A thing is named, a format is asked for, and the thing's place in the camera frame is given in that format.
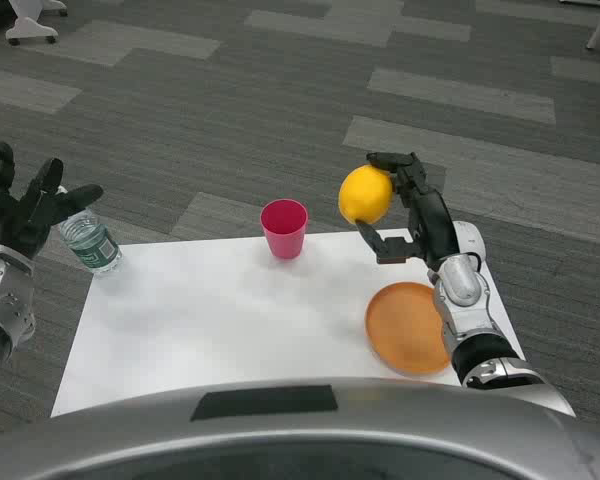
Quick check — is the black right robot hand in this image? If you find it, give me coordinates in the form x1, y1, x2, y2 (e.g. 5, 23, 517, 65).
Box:
354, 150, 461, 274

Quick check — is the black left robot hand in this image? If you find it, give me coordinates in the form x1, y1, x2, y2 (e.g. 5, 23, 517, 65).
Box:
0, 141, 105, 261

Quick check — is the yellow lemon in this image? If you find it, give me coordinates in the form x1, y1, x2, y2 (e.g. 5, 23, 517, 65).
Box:
338, 166, 395, 226

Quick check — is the orange round plate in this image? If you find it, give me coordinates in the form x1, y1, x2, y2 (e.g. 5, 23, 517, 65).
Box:
365, 281, 452, 376

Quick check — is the clear plastic water bottle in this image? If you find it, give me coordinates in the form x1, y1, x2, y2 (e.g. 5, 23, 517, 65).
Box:
54, 185, 124, 275

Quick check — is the pink plastic cup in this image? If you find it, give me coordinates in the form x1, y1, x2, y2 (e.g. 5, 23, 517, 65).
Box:
259, 198, 309, 260

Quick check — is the white wheeled furniture base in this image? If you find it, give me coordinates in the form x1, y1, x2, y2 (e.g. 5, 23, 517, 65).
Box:
4, 0, 69, 47

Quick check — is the silver robot chest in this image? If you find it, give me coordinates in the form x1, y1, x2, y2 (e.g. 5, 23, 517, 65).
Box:
0, 376, 600, 480

